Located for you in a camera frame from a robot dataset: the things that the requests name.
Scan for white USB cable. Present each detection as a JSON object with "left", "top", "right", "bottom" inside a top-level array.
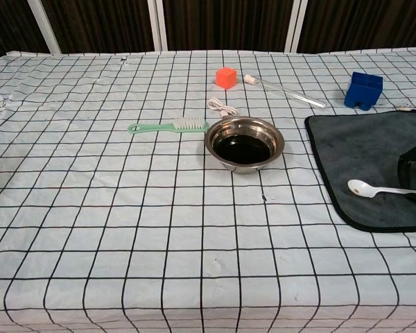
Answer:
[{"left": 207, "top": 97, "right": 239, "bottom": 121}]

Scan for white plastic spoon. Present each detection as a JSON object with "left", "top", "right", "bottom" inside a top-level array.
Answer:
[{"left": 347, "top": 179, "right": 416, "bottom": 199}]

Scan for clear tube white stopper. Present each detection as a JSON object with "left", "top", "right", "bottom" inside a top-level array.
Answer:
[{"left": 243, "top": 74, "right": 327, "bottom": 109}]

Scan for stainless steel bowl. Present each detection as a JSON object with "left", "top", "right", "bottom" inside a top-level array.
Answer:
[{"left": 204, "top": 117, "right": 286, "bottom": 176}]

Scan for blue plastic block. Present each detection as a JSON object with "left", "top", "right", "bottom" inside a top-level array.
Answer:
[{"left": 343, "top": 71, "right": 385, "bottom": 112}]

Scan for orange cube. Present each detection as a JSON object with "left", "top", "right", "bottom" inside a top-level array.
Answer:
[{"left": 215, "top": 67, "right": 238, "bottom": 90}]

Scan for green brush white bristles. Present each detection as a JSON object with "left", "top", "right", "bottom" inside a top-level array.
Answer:
[{"left": 127, "top": 117, "right": 210, "bottom": 135}]

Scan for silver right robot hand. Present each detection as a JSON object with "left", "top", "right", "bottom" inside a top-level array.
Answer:
[{"left": 397, "top": 133, "right": 416, "bottom": 205}]

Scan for dark grey cloth mat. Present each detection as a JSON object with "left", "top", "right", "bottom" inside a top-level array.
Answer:
[{"left": 304, "top": 105, "right": 416, "bottom": 233}]

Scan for white black checked tablecloth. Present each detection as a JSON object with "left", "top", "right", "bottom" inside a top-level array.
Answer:
[{"left": 0, "top": 50, "right": 416, "bottom": 333}]

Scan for white partition frame post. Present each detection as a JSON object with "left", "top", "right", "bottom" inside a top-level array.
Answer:
[
  {"left": 283, "top": 0, "right": 309, "bottom": 53},
  {"left": 147, "top": 0, "right": 169, "bottom": 52},
  {"left": 29, "top": 0, "right": 62, "bottom": 55}
]

